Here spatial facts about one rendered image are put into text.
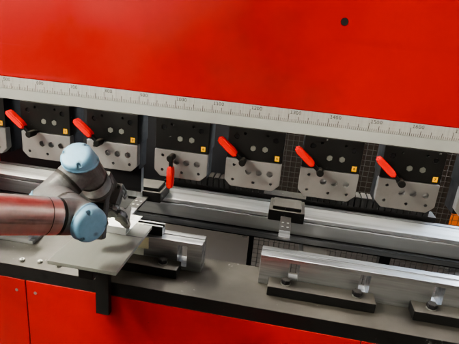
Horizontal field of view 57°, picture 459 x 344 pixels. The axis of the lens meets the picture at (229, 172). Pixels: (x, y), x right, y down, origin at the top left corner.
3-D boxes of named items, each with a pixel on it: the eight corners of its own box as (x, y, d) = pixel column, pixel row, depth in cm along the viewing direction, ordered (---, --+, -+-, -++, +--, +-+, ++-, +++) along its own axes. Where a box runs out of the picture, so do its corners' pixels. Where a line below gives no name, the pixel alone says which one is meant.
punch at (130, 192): (108, 194, 127) (108, 164, 124) (111, 191, 129) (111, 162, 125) (141, 198, 125) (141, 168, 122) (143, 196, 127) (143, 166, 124)
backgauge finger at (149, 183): (108, 216, 134) (108, 201, 133) (138, 188, 159) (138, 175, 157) (145, 221, 133) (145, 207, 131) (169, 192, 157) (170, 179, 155)
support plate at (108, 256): (47, 263, 105) (46, 260, 104) (95, 220, 129) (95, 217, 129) (115, 276, 103) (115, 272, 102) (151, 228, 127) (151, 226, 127)
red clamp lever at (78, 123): (74, 117, 113) (100, 144, 114) (81, 115, 117) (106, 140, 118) (70, 122, 113) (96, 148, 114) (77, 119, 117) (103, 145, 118)
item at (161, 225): (100, 226, 130) (99, 217, 129) (104, 222, 133) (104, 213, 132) (162, 236, 128) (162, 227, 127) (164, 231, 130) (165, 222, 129)
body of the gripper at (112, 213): (129, 194, 119) (117, 172, 109) (119, 221, 115) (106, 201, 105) (103, 190, 120) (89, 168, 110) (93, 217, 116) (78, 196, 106)
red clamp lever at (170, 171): (164, 189, 115) (166, 155, 112) (169, 184, 119) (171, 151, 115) (171, 190, 115) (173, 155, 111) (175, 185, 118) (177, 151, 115)
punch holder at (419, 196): (373, 205, 111) (386, 145, 105) (368, 194, 119) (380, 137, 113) (432, 213, 109) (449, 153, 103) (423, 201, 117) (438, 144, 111)
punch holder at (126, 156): (87, 165, 121) (85, 108, 116) (100, 157, 129) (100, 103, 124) (136, 172, 119) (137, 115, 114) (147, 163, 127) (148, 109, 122)
